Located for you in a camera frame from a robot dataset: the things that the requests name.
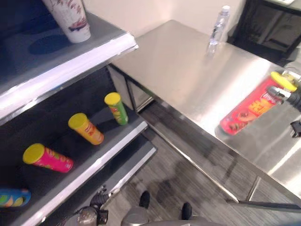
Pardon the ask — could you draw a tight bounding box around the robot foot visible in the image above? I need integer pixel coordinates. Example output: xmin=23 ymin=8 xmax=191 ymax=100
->
xmin=182 ymin=202 xmax=193 ymax=219
xmin=139 ymin=191 xmax=151 ymax=209

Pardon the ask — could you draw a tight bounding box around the pink chip can yellow lid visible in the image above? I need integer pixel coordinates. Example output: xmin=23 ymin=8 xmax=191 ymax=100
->
xmin=22 ymin=143 xmax=74 ymax=174

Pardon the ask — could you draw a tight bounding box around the green chip can yellow lid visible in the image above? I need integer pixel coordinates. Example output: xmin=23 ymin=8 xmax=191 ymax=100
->
xmin=104 ymin=92 xmax=129 ymax=126

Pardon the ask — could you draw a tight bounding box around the stainless steel table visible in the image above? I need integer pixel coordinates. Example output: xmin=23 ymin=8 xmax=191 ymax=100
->
xmin=110 ymin=19 xmax=301 ymax=210

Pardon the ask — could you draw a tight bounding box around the blue chip can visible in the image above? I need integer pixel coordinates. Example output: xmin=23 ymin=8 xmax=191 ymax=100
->
xmin=0 ymin=187 xmax=32 ymax=208

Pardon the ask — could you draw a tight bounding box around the red chip can yellow lid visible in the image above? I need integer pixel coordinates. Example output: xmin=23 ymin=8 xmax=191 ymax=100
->
xmin=219 ymin=71 xmax=298 ymax=137

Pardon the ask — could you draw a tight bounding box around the white printed paper cup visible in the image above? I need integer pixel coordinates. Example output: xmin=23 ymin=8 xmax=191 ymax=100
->
xmin=41 ymin=0 xmax=92 ymax=44

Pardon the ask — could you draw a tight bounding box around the orange chip can yellow lid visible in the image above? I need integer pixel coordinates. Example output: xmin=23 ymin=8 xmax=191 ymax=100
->
xmin=68 ymin=113 xmax=105 ymax=146

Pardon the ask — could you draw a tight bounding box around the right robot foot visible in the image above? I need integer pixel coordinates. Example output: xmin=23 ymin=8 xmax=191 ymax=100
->
xmin=182 ymin=202 xmax=193 ymax=219

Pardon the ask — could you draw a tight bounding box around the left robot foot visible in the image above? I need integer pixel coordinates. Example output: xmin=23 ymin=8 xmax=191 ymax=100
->
xmin=139 ymin=191 xmax=151 ymax=209

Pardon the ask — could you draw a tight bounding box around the black cabinet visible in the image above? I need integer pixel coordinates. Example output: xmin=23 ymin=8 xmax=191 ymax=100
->
xmin=226 ymin=0 xmax=301 ymax=65

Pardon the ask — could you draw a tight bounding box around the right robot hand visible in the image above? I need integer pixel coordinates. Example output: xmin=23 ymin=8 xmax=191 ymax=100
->
xmin=266 ymin=70 xmax=301 ymax=107

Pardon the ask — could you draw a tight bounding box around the grey shelf board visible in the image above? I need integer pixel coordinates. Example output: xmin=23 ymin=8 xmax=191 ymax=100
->
xmin=0 ymin=70 xmax=149 ymax=226
xmin=0 ymin=11 xmax=139 ymax=126
xmin=94 ymin=134 xmax=158 ymax=201

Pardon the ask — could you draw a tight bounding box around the clear plastic water bottle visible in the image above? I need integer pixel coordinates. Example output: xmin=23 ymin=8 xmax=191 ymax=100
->
xmin=206 ymin=5 xmax=231 ymax=56

